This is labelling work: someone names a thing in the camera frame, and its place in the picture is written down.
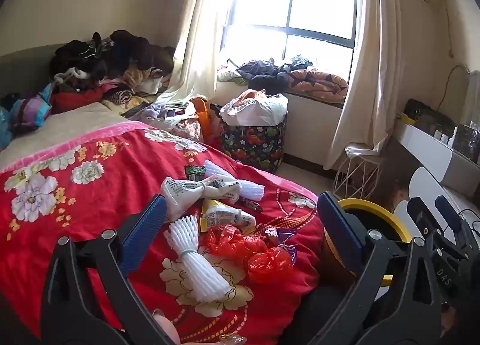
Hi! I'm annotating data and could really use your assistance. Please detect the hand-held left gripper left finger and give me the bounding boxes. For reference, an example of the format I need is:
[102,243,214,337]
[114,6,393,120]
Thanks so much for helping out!
[40,194,177,345]

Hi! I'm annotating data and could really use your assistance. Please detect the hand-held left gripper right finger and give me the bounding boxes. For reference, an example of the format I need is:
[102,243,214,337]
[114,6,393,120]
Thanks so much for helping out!
[307,191,451,345]

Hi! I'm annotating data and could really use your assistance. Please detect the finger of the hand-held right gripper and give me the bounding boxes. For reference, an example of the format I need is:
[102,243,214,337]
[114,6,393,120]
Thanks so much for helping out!
[408,197,437,237]
[435,195,469,244]

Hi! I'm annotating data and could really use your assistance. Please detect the black bin with yellow rim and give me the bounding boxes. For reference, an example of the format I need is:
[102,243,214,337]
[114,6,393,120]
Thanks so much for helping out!
[322,198,412,289]

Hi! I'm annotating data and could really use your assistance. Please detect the white printed plastic packet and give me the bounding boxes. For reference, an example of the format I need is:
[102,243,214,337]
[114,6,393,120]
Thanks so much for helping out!
[160,174,242,218]

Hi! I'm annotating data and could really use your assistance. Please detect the purple foil wrapper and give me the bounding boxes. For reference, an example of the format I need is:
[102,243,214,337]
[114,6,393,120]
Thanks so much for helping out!
[264,227,299,267]

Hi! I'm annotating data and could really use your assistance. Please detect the green foil wrapper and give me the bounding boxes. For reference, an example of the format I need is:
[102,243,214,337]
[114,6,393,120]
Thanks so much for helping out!
[184,165,207,181]

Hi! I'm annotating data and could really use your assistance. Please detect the red plastic bag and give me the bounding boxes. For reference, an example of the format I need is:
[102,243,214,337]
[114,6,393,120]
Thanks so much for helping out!
[247,248,295,284]
[204,227,269,257]

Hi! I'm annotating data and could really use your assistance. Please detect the yellow snack packet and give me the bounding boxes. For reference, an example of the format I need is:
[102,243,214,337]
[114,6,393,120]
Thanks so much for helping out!
[200,199,257,235]

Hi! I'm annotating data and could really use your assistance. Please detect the dark foil wrapper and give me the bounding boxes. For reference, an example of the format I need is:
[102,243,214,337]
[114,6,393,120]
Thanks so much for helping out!
[240,197,263,213]

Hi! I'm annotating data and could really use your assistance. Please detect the red floral blanket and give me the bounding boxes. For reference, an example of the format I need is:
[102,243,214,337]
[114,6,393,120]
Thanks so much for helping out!
[0,122,325,345]

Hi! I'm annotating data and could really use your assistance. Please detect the white vanity desk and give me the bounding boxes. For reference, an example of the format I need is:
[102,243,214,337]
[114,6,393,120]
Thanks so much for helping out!
[394,118,480,196]

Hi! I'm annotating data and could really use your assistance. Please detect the dark organizer box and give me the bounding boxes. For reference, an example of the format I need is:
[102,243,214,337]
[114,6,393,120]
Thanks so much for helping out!
[452,123,480,160]

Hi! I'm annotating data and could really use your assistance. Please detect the camouflage bag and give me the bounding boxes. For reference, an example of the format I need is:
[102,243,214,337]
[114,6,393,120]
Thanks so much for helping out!
[405,98,456,132]

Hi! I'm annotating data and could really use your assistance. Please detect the pink floral bag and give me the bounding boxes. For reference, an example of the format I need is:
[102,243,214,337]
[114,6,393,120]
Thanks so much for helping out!
[170,116,205,143]

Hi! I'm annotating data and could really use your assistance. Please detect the lilac white cloth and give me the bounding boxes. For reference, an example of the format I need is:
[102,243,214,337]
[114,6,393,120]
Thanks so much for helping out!
[127,101,188,132]

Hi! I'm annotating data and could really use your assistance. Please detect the dinosaur print laundry basket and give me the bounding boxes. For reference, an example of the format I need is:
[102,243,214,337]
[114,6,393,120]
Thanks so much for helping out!
[219,113,289,174]

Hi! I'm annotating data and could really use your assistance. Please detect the orange bag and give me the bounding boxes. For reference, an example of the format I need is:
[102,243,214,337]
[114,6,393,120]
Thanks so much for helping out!
[189,98,212,143]

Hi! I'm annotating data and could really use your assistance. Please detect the beige bed sheet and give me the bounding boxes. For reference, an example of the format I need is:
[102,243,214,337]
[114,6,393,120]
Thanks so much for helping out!
[0,101,124,173]

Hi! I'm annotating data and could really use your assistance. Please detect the white clothes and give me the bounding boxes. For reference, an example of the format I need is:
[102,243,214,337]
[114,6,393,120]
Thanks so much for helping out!
[219,89,289,127]

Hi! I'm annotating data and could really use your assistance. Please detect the orange patterned quilt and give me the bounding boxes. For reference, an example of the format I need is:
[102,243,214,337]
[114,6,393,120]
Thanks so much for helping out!
[288,69,349,103]

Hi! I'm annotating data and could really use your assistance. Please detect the red cloth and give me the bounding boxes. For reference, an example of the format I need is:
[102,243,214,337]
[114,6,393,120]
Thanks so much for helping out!
[50,86,106,115]

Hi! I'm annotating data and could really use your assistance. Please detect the purple striped cloth bundle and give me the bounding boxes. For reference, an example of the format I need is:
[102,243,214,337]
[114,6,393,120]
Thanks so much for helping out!
[9,85,53,132]

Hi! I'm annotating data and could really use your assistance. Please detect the dark jacket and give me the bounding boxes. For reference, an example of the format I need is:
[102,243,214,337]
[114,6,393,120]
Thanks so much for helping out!
[236,59,291,94]

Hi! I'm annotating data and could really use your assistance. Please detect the blue cloth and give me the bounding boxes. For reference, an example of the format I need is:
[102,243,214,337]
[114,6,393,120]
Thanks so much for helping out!
[0,105,14,149]

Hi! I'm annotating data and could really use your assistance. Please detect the cream curtain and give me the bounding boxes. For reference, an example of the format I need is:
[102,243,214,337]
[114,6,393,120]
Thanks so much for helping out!
[161,0,241,102]
[324,0,404,169]

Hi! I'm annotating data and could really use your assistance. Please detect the pile of dark clothes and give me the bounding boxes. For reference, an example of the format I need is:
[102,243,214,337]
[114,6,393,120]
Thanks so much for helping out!
[49,29,177,87]

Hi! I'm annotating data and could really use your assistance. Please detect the grey headboard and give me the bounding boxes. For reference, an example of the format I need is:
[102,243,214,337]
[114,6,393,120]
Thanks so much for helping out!
[0,43,72,98]

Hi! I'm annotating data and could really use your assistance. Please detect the window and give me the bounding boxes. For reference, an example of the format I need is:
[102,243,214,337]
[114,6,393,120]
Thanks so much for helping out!
[219,0,359,49]

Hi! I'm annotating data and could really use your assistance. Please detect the black cable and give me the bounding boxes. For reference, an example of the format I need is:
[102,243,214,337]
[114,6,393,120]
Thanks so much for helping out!
[459,208,480,252]

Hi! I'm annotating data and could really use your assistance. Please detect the white wire stool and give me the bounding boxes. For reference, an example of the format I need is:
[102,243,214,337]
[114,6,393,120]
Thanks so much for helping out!
[334,146,383,201]

